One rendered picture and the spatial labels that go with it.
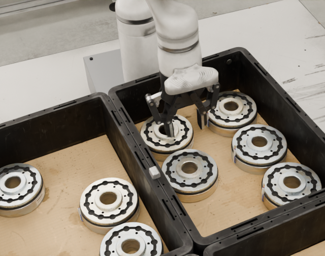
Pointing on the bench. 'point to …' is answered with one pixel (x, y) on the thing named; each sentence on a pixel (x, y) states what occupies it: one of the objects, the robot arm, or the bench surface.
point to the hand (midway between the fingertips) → (185, 125)
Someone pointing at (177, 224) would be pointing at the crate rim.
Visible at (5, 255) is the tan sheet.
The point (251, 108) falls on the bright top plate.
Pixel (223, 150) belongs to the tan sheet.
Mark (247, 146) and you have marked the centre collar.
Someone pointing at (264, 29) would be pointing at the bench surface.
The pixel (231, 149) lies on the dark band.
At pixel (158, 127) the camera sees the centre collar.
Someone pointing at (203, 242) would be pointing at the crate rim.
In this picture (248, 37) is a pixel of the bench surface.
